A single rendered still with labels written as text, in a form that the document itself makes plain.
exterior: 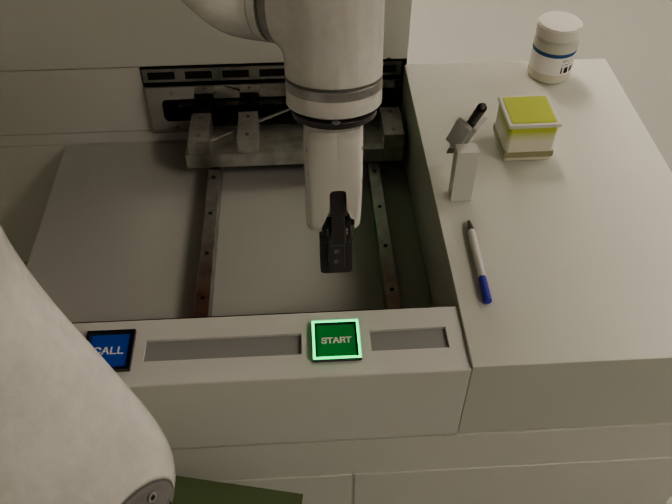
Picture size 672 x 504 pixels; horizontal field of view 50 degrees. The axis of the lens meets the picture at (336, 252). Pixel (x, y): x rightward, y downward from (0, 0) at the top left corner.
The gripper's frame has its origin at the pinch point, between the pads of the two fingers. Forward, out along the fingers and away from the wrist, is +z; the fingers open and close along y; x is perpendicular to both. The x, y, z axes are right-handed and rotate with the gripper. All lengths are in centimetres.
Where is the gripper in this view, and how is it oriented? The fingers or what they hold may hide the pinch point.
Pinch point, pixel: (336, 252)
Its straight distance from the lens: 72.5
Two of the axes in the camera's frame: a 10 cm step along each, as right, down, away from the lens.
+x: 10.0, -0.4, 0.4
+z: 0.1, 8.3, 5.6
